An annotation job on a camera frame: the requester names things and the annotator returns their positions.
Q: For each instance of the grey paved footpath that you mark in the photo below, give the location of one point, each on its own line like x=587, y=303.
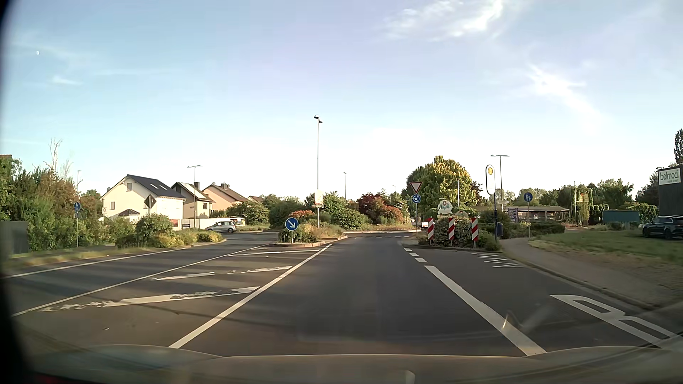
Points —
x=576, y=269

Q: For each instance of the thin lamp post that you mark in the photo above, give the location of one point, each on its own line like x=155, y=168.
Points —
x=344, y=185

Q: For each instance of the tall lamp post with sign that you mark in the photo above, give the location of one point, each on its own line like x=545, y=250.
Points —
x=318, y=170

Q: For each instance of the round welcome sign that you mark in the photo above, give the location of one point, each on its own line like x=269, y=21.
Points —
x=444, y=207

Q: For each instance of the dry grass verge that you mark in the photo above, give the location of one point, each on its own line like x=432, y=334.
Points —
x=619, y=242

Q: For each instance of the give way and roundabout sign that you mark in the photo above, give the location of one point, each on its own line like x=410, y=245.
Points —
x=415, y=198

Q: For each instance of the tan house with brown roof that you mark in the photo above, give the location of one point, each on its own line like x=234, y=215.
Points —
x=224, y=196

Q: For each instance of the red white striped marker board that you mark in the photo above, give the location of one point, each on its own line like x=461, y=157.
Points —
x=451, y=228
x=430, y=229
x=474, y=229

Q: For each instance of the white wall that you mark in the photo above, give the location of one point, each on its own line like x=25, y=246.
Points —
x=200, y=223

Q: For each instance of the round blue path sign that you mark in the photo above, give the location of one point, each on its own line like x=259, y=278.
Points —
x=528, y=198

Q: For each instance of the grey asphalt road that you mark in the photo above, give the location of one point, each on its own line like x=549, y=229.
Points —
x=363, y=298

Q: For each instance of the low building with flat roof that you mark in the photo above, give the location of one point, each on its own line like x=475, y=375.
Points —
x=539, y=213

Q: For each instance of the dark grey cabinet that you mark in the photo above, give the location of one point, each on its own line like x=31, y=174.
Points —
x=14, y=237

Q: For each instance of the green container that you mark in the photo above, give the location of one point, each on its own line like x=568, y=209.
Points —
x=620, y=216

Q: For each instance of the large green tree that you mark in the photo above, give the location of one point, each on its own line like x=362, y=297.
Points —
x=442, y=182

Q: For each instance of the kerbed traffic island with bushes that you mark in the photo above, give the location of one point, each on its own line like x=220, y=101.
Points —
x=312, y=235

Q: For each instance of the roundabout centre bushes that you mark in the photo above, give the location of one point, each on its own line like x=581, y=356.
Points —
x=341, y=213

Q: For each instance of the planted island with bushes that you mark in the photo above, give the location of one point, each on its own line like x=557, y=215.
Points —
x=463, y=234

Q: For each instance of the beige house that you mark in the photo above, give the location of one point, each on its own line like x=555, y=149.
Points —
x=193, y=201

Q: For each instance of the white house with dark roof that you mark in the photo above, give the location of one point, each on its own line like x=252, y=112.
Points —
x=140, y=200

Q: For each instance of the car's own bonnet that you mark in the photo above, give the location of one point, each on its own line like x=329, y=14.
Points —
x=341, y=368

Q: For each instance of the dark parked car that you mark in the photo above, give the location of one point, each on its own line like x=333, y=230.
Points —
x=663, y=227

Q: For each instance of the road markings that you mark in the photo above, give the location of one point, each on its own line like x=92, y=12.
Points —
x=483, y=310

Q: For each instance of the bus stop sign pole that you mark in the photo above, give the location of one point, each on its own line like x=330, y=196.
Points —
x=490, y=176

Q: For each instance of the blue sign on post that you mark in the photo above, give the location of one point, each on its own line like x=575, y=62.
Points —
x=77, y=209

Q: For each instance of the row of trees and bushes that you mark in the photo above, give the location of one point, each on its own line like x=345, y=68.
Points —
x=42, y=213

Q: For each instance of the diamond sign on post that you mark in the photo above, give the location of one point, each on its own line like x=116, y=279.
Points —
x=150, y=202

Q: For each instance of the blue keep right sign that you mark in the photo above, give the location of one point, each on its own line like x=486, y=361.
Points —
x=291, y=224

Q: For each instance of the pavement with grass strip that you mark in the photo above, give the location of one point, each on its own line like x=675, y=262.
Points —
x=80, y=257

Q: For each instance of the dark building with white sign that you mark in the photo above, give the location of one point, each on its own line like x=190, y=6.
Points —
x=670, y=189

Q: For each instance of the silver car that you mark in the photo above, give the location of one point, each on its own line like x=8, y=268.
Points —
x=222, y=227

